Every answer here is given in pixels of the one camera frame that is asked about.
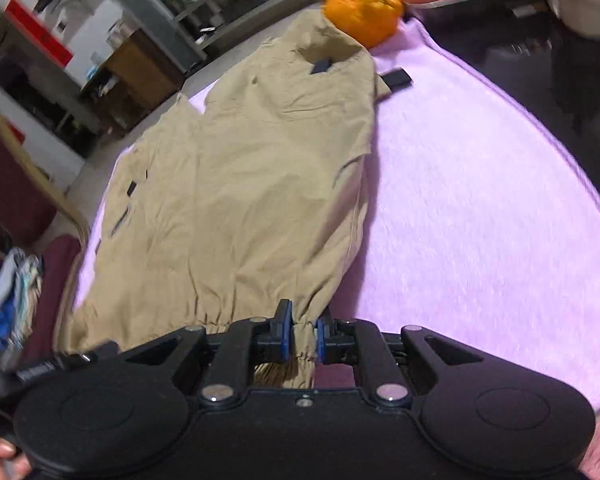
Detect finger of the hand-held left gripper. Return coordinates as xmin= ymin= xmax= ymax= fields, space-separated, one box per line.
xmin=53 ymin=341 xmax=124 ymax=369

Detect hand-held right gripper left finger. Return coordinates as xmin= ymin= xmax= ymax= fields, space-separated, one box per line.
xmin=124 ymin=300 xmax=294 ymax=408

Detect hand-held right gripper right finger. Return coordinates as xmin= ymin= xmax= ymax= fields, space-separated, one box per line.
xmin=315 ymin=310 xmax=484 ymax=408

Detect khaki pants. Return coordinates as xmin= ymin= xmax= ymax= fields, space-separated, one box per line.
xmin=57 ymin=10 xmax=412 ymax=391

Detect stack of folded clothes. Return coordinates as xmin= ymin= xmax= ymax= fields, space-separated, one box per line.
xmin=0 ymin=247 xmax=44 ymax=373

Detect person's left hand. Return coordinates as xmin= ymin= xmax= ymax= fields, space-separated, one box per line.
xmin=0 ymin=434 xmax=32 ymax=480

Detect maroon chair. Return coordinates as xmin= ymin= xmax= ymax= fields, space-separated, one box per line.
xmin=0 ymin=87 xmax=92 ymax=366

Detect purple blanket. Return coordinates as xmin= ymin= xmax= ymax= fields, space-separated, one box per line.
xmin=72 ymin=17 xmax=600 ymax=411

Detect wooden cabinet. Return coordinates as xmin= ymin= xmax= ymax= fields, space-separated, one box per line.
xmin=80 ymin=27 xmax=188 ymax=131

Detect large orange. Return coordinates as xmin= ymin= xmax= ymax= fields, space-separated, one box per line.
xmin=324 ymin=0 xmax=405 ymax=50

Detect grey television stand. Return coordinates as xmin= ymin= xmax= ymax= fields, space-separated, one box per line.
xmin=175 ymin=0 xmax=326 ymax=61

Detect black fruit tray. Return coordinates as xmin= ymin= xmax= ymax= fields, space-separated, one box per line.
xmin=405 ymin=0 xmax=551 ymax=28

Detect red wall banner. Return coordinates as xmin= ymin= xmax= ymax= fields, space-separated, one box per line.
xmin=5 ymin=0 xmax=76 ymax=68

